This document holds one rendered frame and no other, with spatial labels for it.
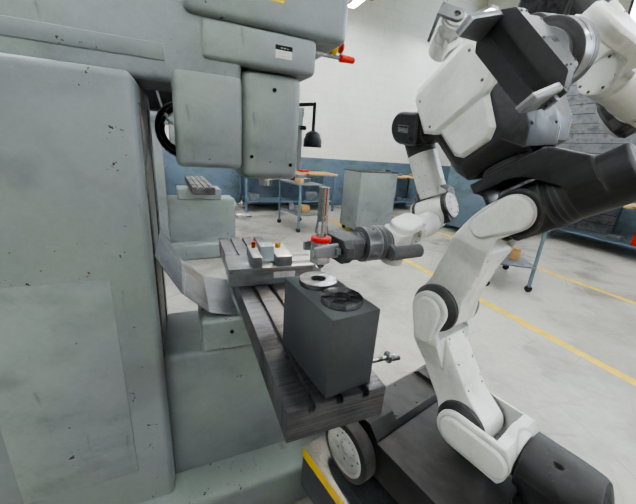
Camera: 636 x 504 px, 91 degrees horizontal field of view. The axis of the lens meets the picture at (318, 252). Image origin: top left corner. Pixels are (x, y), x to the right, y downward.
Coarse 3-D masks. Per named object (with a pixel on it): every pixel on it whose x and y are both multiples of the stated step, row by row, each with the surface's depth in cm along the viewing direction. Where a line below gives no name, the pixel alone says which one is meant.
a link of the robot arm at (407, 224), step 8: (400, 216) 82; (408, 216) 83; (416, 216) 84; (392, 224) 79; (400, 224) 78; (408, 224) 79; (416, 224) 80; (424, 224) 82; (400, 232) 78; (408, 232) 78; (416, 232) 81; (424, 232) 86; (416, 240) 88
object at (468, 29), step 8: (472, 16) 32; (480, 16) 33; (488, 16) 33; (496, 16) 34; (464, 24) 33; (472, 24) 33; (480, 24) 34; (488, 24) 35; (456, 32) 34; (464, 32) 34; (472, 32) 35; (480, 32) 36; (472, 40) 36; (480, 40) 37
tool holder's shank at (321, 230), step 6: (324, 186) 69; (324, 192) 67; (318, 198) 68; (324, 198) 67; (318, 204) 69; (324, 204) 68; (318, 210) 69; (324, 210) 68; (318, 216) 69; (324, 216) 69; (318, 222) 69; (324, 222) 69; (318, 228) 69; (324, 228) 69; (318, 234) 70; (324, 234) 70
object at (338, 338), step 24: (288, 288) 75; (312, 288) 71; (336, 288) 70; (288, 312) 77; (312, 312) 66; (336, 312) 62; (360, 312) 63; (288, 336) 78; (312, 336) 67; (336, 336) 61; (360, 336) 64; (312, 360) 68; (336, 360) 63; (360, 360) 67; (336, 384) 65; (360, 384) 69
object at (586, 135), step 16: (576, 96) 654; (576, 112) 656; (592, 112) 631; (576, 128) 658; (592, 128) 632; (560, 144) 687; (576, 144) 659; (592, 144) 634; (608, 144) 610; (576, 224) 668; (592, 224) 642; (608, 224) 617; (592, 240) 643
